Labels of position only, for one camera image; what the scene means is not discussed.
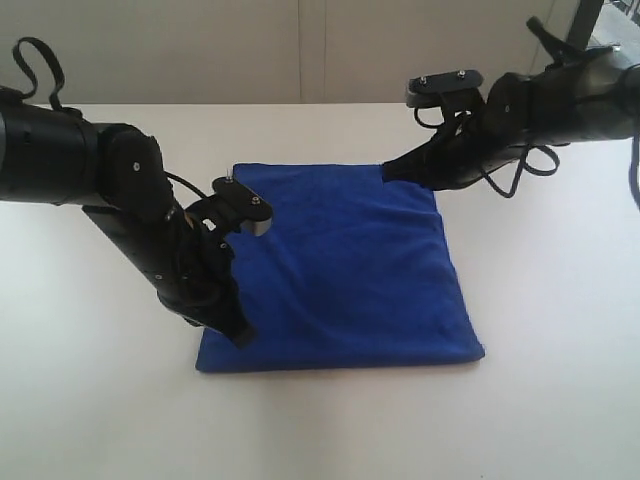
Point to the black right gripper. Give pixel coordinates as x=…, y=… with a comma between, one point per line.
x=465, y=148

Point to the beige wall panel partition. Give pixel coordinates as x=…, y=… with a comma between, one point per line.
x=278, y=52

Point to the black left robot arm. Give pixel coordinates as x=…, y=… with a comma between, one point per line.
x=115, y=173

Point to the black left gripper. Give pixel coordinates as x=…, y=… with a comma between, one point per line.
x=191, y=271

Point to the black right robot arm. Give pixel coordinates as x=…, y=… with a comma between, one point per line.
x=594, y=97

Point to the blue towel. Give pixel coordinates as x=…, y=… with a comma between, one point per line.
x=353, y=273

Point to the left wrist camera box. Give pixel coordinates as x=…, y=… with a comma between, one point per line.
x=233, y=207

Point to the black window frame post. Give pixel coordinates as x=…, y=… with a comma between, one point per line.
x=583, y=22

